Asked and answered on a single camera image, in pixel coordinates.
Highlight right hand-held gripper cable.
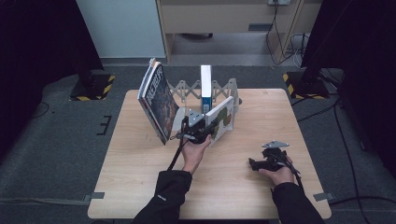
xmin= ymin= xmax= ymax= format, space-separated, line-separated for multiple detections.
xmin=279 ymin=154 xmax=305 ymax=189

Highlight dark book with orange cracks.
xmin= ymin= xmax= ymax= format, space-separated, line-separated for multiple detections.
xmin=143 ymin=62 xmax=181 ymax=146

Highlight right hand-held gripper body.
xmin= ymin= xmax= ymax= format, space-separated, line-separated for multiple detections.
xmin=261 ymin=140 xmax=290 ymax=172

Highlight thin black floor cable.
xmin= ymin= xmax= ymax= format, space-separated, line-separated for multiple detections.
xmin=31 ymin=101 xmax=50 ymax=119

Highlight white panel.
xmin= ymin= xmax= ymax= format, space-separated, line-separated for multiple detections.
xmin=76 ymin=0 xmax=166 ymax=59

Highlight person's right hand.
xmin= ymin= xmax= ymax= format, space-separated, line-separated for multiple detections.
xmin=259 ymin=155 xmax=295 ymax=187

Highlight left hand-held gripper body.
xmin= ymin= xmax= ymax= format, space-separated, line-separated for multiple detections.
xmin=178 ymin=108 xmax=213 ymax=145

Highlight person's left hand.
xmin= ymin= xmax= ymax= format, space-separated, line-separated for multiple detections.
xmin=180 ymin=133 xmax=213 ymax=175

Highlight white picture board book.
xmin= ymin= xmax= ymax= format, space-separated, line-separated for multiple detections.
xmin=205 ymin=95 xmax=235 ymax=147

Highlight beige wooden cabinet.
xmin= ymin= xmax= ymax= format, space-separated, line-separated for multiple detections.
xmin=155 ymin=0 xmax=323 ymax=63

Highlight black stand base hazard stripes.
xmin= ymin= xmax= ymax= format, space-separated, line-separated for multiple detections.
xmin=282 ymin=70 xmax=331 ymax=101
xmin=69 ymin=73 xmax=117 ymax=102

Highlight blue book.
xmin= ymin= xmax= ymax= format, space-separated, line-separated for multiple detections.
xmin=200 ymin=64 xmax=214 ymax=114

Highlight black power strip cable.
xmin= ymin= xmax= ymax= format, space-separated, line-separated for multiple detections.
xmin=265 ymin=3 xmax=283 ymax=65

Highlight long black floor cable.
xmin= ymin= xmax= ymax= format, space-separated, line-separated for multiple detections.
xmin=332 ymin=99 xmax=364 ymax=224

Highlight grey tape piece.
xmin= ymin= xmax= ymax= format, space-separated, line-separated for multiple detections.
xmin=312 ymin=191 xmax=336 ymax=203
xmin=83 ymin=191 xmax=106 ymax=203

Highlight tangled cables by cabinet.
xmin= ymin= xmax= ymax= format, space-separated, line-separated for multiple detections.
xmin=281 ymin=32 xmax=310 ymax=68

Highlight black curtain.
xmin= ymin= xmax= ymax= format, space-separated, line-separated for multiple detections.
xmin=0 ymin=0 xmax=106 ymax=157
xmin=300 ymin=0 xmax=396 ymax=171

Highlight grey metal expandable book rack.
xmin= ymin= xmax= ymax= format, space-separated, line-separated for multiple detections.
xmin=166 ymin=77 xmax=243 ymax=133

